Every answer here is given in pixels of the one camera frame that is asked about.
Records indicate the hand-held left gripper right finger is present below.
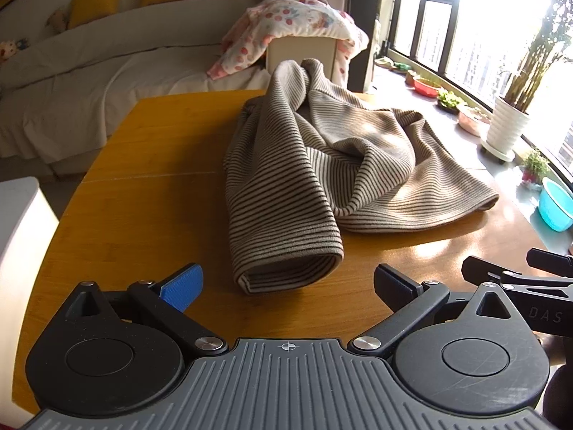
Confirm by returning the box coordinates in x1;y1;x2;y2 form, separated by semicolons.
348;263;520;361

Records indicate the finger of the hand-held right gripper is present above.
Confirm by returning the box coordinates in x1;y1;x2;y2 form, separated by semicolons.
461;255;573;298
526;248;573;277

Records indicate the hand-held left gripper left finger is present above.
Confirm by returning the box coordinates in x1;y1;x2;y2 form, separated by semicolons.
63;263;229;358

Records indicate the striped brown sweater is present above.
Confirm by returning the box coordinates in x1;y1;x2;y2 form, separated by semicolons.
223;58;500;295

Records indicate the cyan basin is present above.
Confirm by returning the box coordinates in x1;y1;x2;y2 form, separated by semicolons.
537;177;573;233

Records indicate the small potted plant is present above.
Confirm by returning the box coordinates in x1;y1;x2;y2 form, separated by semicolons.
521;150;551;186

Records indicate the white wheeled pot stand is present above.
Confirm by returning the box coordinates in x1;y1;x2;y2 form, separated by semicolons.
481;139;515;163

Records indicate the white ribbed plant pot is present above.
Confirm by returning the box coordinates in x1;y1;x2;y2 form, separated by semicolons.
486;96;531;151

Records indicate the pink basin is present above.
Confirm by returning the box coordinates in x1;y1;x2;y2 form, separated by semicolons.
457;107;491;134

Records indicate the white chair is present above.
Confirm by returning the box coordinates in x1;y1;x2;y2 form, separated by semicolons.
0;177;60;413

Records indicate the tray of green sprouts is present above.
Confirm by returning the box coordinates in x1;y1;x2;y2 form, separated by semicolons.
436;91;468;113

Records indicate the tall green palm plant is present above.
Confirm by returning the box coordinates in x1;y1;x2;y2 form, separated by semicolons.
501;4;573;113

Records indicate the red basin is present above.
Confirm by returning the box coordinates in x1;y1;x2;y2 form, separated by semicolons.
413;77;442;97

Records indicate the white sofa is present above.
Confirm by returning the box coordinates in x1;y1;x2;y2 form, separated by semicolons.
0;0;269;175

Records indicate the white upright appliance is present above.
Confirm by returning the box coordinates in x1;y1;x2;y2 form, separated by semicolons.
369;20;389;88

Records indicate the beige cabinet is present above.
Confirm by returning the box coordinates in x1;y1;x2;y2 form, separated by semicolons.
265;36;337;83

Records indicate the dark curtain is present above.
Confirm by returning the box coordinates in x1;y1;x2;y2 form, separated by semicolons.
348;0;381;92

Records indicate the floral pink blanket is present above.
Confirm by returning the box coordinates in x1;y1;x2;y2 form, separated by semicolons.
207;0;370;88

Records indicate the colourful plush toy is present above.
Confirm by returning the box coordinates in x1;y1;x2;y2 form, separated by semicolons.
0;38;30;63

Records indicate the beige plush bear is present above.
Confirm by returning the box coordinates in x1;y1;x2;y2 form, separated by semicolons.
47;9;70;33

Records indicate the black window frame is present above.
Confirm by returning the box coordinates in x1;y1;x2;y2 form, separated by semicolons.
380;0;573;175

